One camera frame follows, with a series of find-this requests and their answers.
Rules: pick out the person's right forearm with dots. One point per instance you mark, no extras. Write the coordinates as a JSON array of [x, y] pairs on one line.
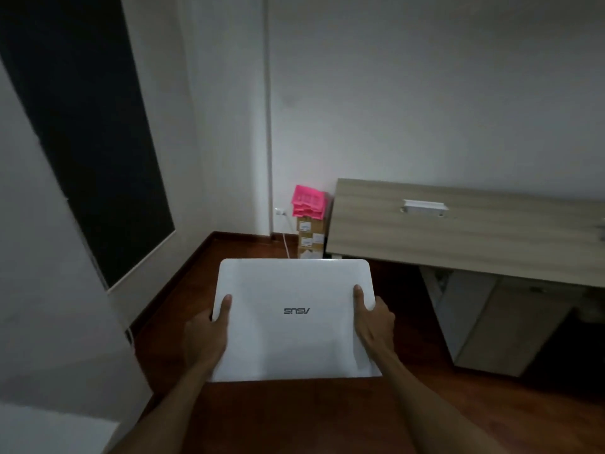
[[432, 405]]

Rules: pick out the person's left hand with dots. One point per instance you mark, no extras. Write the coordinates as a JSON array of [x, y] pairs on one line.
[[204, 336]]

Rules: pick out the brown cardboard box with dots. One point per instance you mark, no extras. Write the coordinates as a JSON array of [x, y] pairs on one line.
[[310, 252], [311, 239], [311, 225]]

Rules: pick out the person's left thumb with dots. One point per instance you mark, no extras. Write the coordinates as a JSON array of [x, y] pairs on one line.
[[224, 308]]

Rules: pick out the pink plastic tray stack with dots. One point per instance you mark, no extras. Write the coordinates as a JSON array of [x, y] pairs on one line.
[[309, 201]]

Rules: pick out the light wooden desk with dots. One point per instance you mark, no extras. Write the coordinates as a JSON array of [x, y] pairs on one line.
[[477, 250]]

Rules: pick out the white power strip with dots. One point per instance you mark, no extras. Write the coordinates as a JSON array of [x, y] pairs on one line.
[[424, 207]]

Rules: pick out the person's right hand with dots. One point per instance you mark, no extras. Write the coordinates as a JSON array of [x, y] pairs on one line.
[[375, 329]]

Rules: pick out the person's left forearm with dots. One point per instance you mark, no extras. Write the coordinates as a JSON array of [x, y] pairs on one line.
[[158, 412]]

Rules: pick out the white wall conduit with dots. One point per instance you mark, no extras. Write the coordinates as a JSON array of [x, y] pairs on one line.
[[268, 113]]

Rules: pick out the person's right thumb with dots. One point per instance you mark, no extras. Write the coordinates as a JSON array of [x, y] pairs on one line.
[[359, 300]]

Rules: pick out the white laptop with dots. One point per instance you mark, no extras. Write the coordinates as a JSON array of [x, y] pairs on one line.
[[294, 321]]

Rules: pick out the dark window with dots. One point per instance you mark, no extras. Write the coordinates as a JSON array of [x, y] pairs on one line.
[[84, 122]]

